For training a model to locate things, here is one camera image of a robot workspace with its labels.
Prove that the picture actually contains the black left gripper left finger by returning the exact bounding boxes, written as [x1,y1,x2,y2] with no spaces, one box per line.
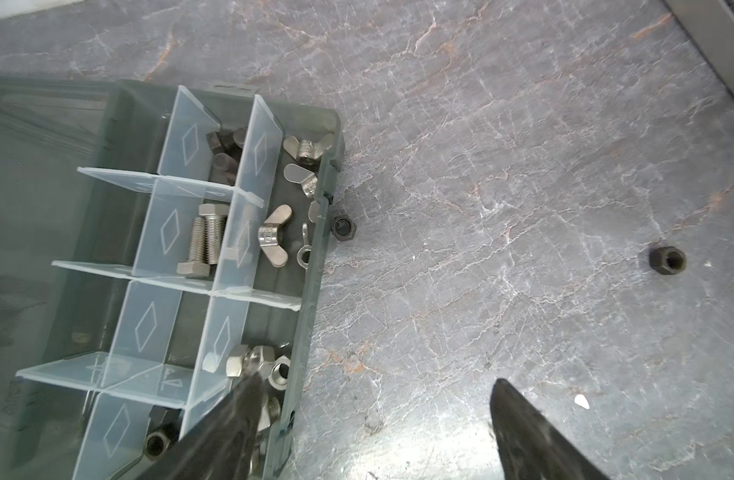
[139,373,265,479]

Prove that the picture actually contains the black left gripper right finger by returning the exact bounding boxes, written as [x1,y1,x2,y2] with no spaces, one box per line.
[490,378,608,480]

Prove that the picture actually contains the black hex nut front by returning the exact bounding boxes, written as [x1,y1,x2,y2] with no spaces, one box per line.
[143,429,178,462]

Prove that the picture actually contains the black hex nut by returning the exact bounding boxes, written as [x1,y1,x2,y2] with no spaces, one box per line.
[331,215,357,242]
[143,429,178,462]

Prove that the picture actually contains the steel hex bolt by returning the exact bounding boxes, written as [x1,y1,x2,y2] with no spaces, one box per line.
[177,216,211,278]
[199,203,230,265]

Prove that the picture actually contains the black nut pair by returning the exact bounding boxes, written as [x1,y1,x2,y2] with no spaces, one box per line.
[648,246,686,275]

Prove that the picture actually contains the black bolt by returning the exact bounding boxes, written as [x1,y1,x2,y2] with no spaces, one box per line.
[206,128,247,185]

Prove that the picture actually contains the steel hex nut front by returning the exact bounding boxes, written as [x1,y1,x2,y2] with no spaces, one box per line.
[225,344,276,379]

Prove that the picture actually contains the steel hex nut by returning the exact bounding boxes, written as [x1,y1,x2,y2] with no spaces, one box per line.
[225,344,276,379]
[268,355,291,391]

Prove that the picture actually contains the grey metal tool tray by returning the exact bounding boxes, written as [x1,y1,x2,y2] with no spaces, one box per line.
[664,0,734,97]

